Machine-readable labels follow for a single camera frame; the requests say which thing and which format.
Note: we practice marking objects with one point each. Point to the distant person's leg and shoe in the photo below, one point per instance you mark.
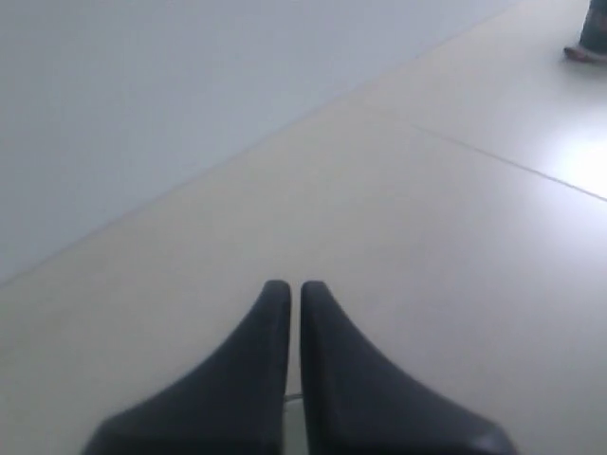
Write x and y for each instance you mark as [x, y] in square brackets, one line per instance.
[591, 47]

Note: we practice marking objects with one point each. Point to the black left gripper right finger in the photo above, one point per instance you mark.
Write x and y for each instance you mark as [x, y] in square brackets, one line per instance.
[357, 401]

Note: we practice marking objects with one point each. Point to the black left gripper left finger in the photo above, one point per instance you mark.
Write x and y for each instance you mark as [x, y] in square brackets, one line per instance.
[232, 403]

